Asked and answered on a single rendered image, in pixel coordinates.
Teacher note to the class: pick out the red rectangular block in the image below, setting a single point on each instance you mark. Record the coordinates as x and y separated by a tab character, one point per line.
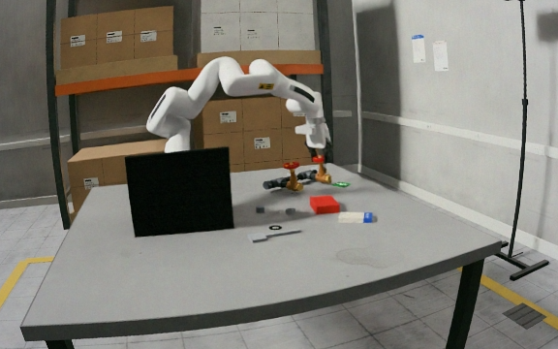
324	205

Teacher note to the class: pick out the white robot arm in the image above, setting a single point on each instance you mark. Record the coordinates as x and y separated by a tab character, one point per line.
167	119

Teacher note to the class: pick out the green square tag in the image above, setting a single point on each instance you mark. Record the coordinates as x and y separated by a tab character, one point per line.
340	184

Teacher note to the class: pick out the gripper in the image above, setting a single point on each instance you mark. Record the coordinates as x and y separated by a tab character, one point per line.
320	140

